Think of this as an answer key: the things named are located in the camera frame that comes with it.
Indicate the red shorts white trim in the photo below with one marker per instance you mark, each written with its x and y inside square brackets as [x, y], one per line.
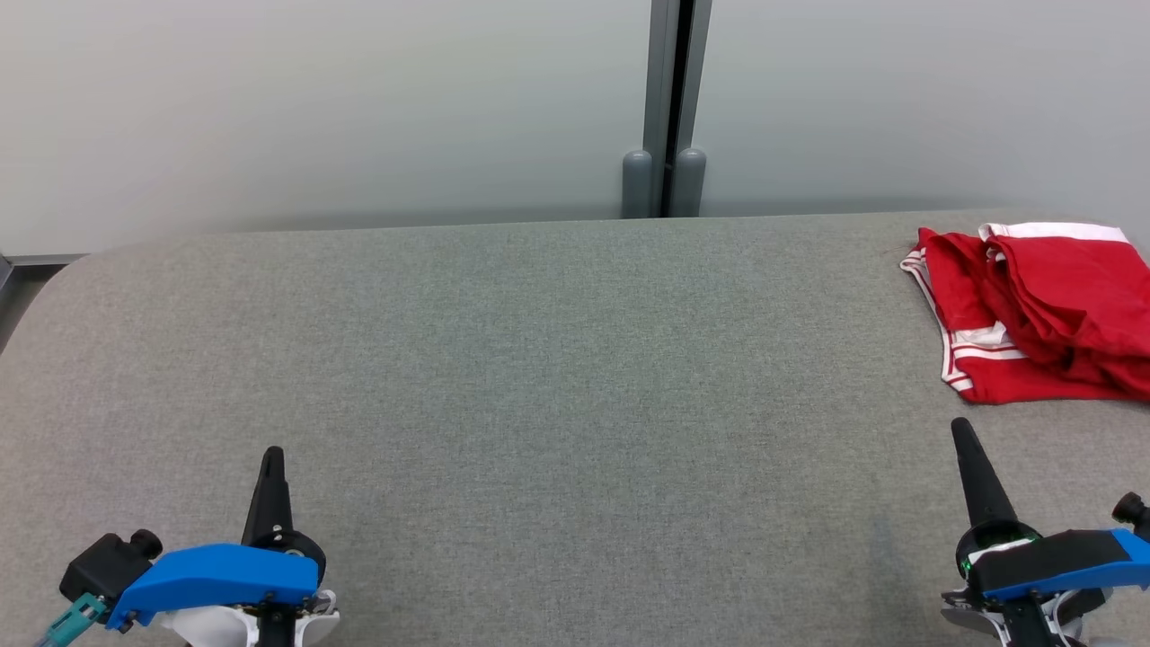
[1087, 296]

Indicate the grey rounded post foot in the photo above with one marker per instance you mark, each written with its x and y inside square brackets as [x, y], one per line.
[690, 184]
[637, 184]

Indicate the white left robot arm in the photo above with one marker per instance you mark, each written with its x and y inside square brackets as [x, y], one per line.
[216, 624]

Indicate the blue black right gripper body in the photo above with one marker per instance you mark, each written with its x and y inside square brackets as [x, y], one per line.
[1051, 562]

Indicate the red basketball jersey number 23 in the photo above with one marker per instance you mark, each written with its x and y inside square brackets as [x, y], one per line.
[957, 296]

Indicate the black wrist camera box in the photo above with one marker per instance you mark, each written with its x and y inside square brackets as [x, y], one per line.
[1134, 512]
[103, 566]

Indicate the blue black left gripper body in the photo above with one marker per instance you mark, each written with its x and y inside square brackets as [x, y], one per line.
[216, 575]

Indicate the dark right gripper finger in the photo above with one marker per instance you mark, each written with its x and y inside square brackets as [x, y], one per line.
[981, 485]

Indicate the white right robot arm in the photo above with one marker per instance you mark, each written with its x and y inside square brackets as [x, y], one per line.
[966, 620]

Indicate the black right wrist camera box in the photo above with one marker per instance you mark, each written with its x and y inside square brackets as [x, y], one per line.
[1134, 512]

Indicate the grey metal tube frame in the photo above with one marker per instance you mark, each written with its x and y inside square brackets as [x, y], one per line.
[45, 260]

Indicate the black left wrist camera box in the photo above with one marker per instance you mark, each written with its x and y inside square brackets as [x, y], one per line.
[103, 566]

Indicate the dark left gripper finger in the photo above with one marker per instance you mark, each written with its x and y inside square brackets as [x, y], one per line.
[269, 503]

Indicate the grey partition frame post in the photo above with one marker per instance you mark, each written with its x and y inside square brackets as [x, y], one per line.
[669, 81]

